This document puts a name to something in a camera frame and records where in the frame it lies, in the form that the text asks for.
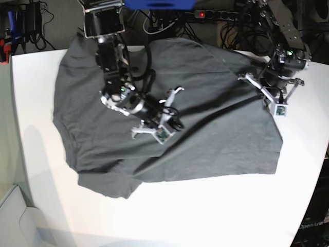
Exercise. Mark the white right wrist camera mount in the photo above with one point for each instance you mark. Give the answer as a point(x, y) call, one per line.
point(163, 132)

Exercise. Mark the black equipment with cables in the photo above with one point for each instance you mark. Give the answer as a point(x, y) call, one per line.
point(26, 25)

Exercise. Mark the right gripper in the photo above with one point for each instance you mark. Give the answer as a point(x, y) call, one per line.
point(152, 111)

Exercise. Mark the grey chair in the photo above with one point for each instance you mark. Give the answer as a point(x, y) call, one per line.
point(19, 223)

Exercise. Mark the black power strip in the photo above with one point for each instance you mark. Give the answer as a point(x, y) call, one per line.
point(210, 15)

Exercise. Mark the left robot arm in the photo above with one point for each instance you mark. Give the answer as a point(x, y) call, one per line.
point(288, 54)

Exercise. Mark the blue box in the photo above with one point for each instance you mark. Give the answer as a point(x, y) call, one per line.
point(160, 4)

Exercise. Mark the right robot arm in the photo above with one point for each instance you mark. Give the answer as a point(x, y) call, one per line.
point(122, 91)

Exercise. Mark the red clamp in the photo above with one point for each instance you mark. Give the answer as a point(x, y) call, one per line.
point(5, 51)

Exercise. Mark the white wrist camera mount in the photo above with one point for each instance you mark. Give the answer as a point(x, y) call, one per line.
point(163, 132)
point(277, 107)

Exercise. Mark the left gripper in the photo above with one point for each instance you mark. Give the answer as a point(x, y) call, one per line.
point(277, 85)

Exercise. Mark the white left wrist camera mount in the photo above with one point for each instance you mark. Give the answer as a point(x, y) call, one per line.
point(277, 107)

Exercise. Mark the dark grey t-shirt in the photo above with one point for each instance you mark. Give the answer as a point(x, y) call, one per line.
point(227, 129)

